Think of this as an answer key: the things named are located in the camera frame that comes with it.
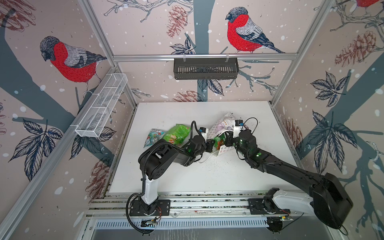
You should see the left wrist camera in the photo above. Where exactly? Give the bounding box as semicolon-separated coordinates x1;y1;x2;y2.
199;127;209;142

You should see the small green snack pack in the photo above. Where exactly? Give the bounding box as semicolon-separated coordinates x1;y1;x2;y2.
214;133;226;150

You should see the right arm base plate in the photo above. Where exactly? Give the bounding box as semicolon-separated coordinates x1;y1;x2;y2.
247;198;291;215

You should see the aluminium mounting rail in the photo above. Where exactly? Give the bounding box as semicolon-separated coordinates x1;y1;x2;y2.
85;190;315;218

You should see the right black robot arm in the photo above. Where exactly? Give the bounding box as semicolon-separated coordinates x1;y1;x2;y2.
225;130;353;229

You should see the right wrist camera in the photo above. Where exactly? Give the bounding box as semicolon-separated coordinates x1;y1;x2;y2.
233;120;244;138

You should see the aluminium frame crossbar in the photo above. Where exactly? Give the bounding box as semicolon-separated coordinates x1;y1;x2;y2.
113;53;298;63

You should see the large green chip bag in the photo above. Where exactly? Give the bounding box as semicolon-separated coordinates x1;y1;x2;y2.
162;124;191;146

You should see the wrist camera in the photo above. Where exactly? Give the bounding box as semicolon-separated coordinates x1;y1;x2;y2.
199;127;209;142
233;120;244;138

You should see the white wire mesh basket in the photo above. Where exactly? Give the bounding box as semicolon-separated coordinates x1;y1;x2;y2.
75;73;128;138

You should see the black hanging wall basket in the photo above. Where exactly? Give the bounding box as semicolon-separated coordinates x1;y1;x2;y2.
174;58;239;80

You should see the colourful candy snack bag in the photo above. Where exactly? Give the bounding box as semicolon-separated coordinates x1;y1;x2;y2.
144;129;166;148

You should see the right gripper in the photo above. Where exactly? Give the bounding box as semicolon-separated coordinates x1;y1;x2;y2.
224;128;251;159

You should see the printed white paper bag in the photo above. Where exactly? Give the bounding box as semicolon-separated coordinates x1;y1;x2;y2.
198;112;237;164

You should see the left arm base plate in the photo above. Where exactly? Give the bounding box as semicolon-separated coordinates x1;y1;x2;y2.
129;199;171;217

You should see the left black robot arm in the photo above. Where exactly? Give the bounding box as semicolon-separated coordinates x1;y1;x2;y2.
126;121;215;235

